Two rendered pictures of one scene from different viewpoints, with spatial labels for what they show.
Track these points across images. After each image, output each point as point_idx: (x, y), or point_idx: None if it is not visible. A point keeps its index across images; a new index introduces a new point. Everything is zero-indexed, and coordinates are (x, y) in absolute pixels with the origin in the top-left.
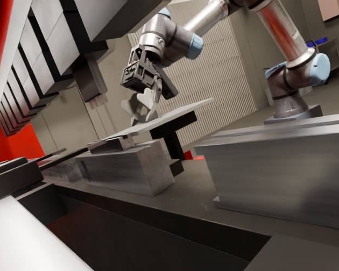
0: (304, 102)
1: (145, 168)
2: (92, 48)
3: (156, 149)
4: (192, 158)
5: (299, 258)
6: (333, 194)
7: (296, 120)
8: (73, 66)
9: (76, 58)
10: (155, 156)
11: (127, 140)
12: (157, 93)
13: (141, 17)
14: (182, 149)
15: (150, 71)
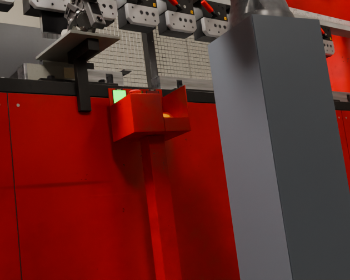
0: (237, 13)
1: (18, 78)
2: (26, 10)
3: (22, 68)
4: (185, 96)
5: None
6: None
7: (208, 49)
8: None
9: (30, 15)
10: (21, 72)
11: (41, 62)
12: (67, 28)
13: None
14: (76, 74)
15: (73, 9)
